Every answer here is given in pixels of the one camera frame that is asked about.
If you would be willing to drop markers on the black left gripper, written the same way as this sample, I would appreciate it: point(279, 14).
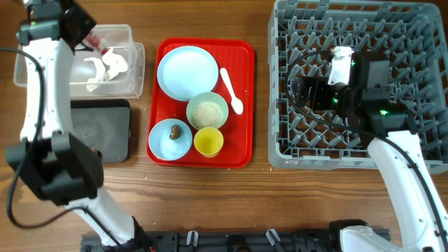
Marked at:
point(80, 8)

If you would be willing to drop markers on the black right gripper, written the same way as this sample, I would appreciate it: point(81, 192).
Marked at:
point(318, 85)

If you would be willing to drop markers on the red snack wrapper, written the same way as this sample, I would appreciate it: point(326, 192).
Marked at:
point(96, 43)

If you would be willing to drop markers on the white napkin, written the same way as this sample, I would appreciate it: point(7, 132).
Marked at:
point(107, 68)

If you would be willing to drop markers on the white plastic spoon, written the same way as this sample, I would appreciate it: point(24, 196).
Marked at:
point(235, 102)

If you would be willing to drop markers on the green bowl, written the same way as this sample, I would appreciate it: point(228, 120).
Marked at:
point(207, 96)

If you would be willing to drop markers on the large light blue plate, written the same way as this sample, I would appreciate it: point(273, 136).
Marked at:
point(187, 71)

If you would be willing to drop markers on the yellow cup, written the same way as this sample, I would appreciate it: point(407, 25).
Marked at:
point(208, 141)

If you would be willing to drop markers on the brown food scrap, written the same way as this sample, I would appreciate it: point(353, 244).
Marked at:
point(175, 132)

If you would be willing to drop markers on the small light blue bowl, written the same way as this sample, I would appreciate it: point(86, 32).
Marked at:
point(163, 147)

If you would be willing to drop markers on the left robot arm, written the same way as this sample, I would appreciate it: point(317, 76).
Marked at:
point(49, 159)

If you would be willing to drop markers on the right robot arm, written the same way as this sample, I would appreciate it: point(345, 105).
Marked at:
point(389, 134)

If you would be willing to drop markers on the clear plastic waste bin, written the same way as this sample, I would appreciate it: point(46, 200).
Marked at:
point(115, 80)

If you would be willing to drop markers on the black food waste tray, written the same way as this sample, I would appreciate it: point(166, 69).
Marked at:
point(105, 125)

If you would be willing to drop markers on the grey dishwasher rack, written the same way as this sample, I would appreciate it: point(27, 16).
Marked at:
point(411, 35)

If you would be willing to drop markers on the red serving tray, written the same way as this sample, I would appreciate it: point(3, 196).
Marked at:
point(238, 57)

